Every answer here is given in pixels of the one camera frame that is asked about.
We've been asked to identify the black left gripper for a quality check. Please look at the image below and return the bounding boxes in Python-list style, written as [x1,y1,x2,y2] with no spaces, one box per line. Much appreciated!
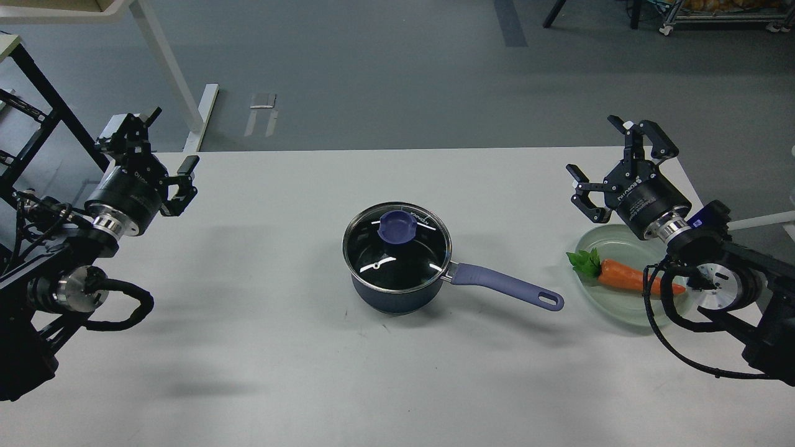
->
[84,107,201,237]

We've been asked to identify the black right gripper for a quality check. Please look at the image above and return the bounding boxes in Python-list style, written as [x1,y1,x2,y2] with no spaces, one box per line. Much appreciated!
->
[566,115,693,241]

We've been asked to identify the glass lid with blue knob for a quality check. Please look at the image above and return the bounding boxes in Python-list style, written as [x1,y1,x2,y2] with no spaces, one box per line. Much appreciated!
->
[342,202,452,292]

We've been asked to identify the blue saucepan with handle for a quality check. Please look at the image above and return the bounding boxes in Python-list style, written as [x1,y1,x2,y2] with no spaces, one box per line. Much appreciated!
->
[342,201,565,315]

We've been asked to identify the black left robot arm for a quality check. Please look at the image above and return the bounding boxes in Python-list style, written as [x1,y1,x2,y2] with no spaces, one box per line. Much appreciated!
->
[1,107,199,401]

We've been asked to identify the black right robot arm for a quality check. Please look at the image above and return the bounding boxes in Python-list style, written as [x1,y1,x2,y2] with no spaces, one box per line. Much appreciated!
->
[566,114,794,386]

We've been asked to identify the translucent green glass plate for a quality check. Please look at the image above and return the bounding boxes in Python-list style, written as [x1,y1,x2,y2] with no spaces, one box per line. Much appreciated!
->
[566,225,666,328]

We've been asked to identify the orange toy carrot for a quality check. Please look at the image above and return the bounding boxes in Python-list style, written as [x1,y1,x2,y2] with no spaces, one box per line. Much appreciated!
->
[566,248,661,296]

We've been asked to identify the black chair legs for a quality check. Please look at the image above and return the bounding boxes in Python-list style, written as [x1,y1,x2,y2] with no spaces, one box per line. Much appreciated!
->
[540,1,646,31]

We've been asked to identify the wheeled metal cart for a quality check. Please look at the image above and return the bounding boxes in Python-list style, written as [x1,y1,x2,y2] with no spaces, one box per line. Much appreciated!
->
[658,1,793,36]

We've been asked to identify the black metal rack frame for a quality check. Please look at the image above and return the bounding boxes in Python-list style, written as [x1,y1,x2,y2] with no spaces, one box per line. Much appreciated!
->
[1,34,110,207]

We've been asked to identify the white desk leg frame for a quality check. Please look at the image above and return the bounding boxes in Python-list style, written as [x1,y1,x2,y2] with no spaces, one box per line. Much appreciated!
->
[0,0,220,153]

